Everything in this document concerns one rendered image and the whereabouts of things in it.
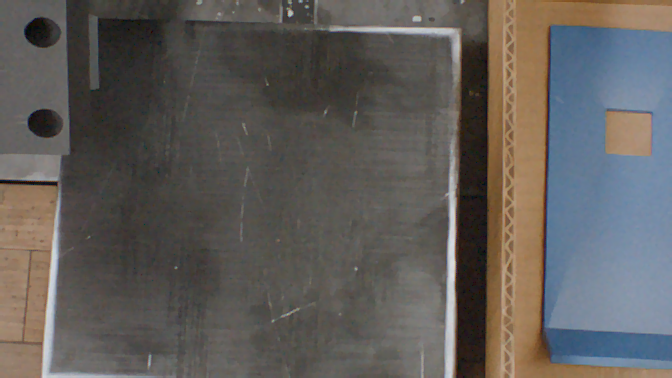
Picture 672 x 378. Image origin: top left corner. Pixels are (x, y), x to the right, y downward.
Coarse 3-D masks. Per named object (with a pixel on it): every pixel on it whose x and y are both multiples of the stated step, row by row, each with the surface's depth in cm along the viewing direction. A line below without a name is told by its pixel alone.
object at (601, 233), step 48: (576, 48) 59; (624, 48) 59; (576, 96) 58; (624, 96) 58; (576, 144) 58; (576, 192) 57; (624, 192) 57; (576, 240) 57; (624, 240) 57; (576, 288) 56; (624, 288) 56; (576, 336) 55; (624, 336) 55
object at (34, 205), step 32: (0, 192) 59; (32, 192) 59; (0, 224) 58; (32, 224) 58; (480, 224) 58; (0, 256) 58; (32, 256) 58; (480, 256) 57; (0, 288) 57; (32, 288) 57; (480, 288) 57; (0, 320) 57; (32, 320) 57; (480, 320) 57; (0, 352) 57; (32, 352) 57; (480, 352) 56
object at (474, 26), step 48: (96, 0) 61; (144, 0) 61; (192, 0) 61; (240, 0) 61; (288, 0) 61; (336, 0) 61; (384, 0) 61; (432, 0) 61; (480, 48) 60; (480, 96) 59; (480, 144) 59; (480, 192) 58
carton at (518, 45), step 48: (528, 0) 60; (576, 0) 60; (624, 0) 59; (528, 48) 59; (528, 96) 59; (528, 144) 58; (624, 144) 58; (528, 192) 58; (528, 240) 57; (528, 288) 57; (528, 336) 56
